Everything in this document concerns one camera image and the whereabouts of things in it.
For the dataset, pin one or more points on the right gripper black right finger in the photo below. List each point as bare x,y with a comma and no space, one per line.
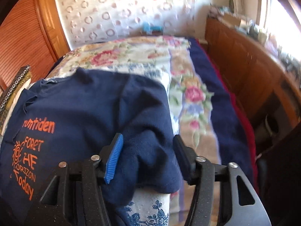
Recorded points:
239,203

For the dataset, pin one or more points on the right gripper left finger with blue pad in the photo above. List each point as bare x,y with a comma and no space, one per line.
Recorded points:
72,194

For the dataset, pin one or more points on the navy blue printed t-shirt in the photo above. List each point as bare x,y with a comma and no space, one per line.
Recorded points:
70,119

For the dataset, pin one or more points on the navy blue blanket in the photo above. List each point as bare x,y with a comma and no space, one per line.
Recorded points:
230,133

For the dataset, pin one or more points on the blue floral white sheet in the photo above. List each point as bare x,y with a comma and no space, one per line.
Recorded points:
148,207

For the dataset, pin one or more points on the red blanket edge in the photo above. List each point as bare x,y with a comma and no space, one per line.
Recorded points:
249,132

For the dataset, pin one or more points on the wooden sideboard cabinet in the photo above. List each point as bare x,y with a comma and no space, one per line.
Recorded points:
264,91

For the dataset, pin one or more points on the dark patterned folded cloth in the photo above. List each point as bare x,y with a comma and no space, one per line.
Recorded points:
11,95

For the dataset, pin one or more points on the floral bedspread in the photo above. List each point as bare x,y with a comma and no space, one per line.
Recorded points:
167,60

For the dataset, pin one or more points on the wooden louvered wardrobe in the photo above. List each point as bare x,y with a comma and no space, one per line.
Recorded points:
31,33

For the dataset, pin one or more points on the light blue box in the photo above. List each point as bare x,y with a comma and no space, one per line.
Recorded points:
148,29

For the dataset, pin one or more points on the cardboard box on sideboard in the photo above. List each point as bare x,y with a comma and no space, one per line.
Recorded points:
231,21

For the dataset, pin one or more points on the white circle-patterned curtain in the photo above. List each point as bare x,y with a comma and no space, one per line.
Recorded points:
90,21

